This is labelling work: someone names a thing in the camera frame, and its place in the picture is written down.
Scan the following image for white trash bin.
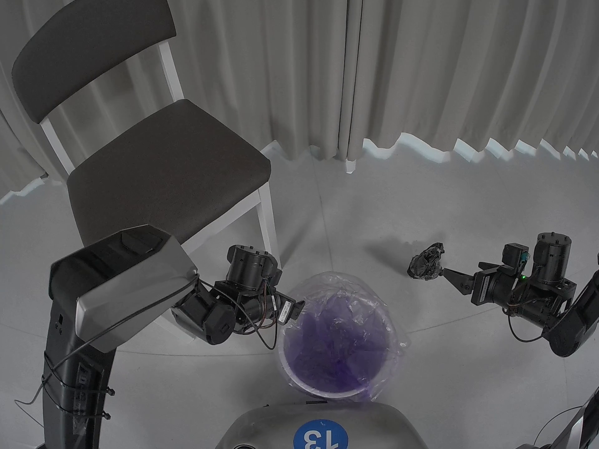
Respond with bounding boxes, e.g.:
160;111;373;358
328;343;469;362
278;274;397;398

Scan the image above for white curtain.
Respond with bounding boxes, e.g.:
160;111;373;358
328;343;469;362
346;0;599;165
0;0;363;202

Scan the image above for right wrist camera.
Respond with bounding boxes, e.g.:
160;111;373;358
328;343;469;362
503;243;530;276

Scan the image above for black plastic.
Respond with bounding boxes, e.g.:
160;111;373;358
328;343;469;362
407;243;446;280

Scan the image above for purple plastic bag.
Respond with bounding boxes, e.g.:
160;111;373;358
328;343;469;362
279;272;408;402

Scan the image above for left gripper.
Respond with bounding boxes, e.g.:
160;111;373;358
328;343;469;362
242;292;297;332

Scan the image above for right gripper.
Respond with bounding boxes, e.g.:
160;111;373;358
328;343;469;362
442;261;519;307

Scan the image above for grey chair with white legs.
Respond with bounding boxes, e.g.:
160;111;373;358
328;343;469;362
12;0;281;342

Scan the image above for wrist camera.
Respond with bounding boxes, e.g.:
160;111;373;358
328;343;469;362
263;258;283;293
503;243;530;276

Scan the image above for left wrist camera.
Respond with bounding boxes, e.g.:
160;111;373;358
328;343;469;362
263;258;283;293

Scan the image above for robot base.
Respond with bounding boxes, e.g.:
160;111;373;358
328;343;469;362
216;401;429;449

